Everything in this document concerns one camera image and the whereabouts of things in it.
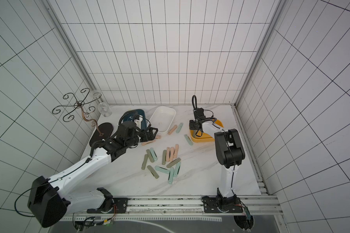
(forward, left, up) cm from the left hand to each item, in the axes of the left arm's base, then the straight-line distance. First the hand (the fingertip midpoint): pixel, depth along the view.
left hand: (150, 133), depth 80 cm
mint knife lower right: (-13, -15, -18) cm, 27 cm away
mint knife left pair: (-4, 0, -19) cm, 19 cm away
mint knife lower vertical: (-17, -12, -19) cm, 28 cm away
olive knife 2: (-9, +5, -18) cm, 21 cm away
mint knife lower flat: (-13, -5, -19) cm, 24 cm away
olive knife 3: (-16, -1, -18) cm, 24 cm away
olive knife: (-6, -7, -18) cm, 20 cm away
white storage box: (+25, -3, -18) cm, 31 cm away
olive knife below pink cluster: (-10, -13, -18) cm, 24 cm away
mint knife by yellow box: (+7, -23, -18) cm, 30 cm away
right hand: (+20, -29, -14) cm, 38 cm away
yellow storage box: (+4, -31, -11) cm, 33 cm away
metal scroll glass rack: (+11, +38, +12) cm, 41 cm away
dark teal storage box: (+24, +20, -13) cm, 34 cm away
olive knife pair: (-5, +2, -18) cm, 19 cm away
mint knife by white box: (+17, -17, -19) cm, 31 cm away
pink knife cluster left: (-4, -9, -18) cm, 21 cm away
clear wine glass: (+16, +31, +3) cm, 35 cm away
